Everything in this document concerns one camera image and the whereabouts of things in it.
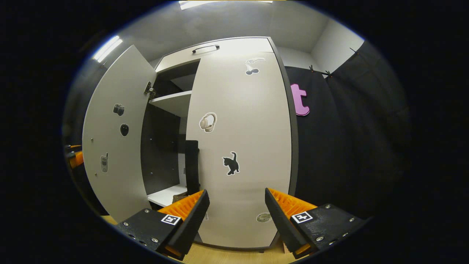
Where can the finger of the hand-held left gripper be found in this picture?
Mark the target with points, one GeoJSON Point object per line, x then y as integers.
{"type": "Point", "coordinates": [77, 159]}
{"type": "Point", "coordinates": [75, 147]}

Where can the metal door hinge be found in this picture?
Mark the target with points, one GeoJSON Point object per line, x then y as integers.
{"type": "Point", "coordinates": [149, 90]}

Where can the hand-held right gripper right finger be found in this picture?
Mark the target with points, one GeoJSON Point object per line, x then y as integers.
{"type": "Point", "coordinates": [280, 227]}

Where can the white shoe cabinet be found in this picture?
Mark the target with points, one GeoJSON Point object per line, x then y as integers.
{"type": "Point", "coordinates": [161, 146]}

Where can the white cabinet door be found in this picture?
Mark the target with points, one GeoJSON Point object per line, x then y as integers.
{"type": "Point", "coordinates": [249, 128]}
{"type": "Point", "coordinates": [113, 190]}

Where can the long ceiling light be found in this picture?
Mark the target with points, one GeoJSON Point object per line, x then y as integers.
{"type": "Point", "coordinates": [223, 3]}
{"type": "Point", "coordinates": [107, 48]}

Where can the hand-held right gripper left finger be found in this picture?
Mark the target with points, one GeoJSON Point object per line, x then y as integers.
{"type": "Point", "coordinates": [194, 223]}

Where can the brown fuzzy shoe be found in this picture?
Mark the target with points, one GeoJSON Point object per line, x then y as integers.
{"type": "Point", "coordinates": [180, 198]}

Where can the black backdrop cloth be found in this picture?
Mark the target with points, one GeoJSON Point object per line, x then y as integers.
{"type": "Point", "coordinates": [348, 146]}

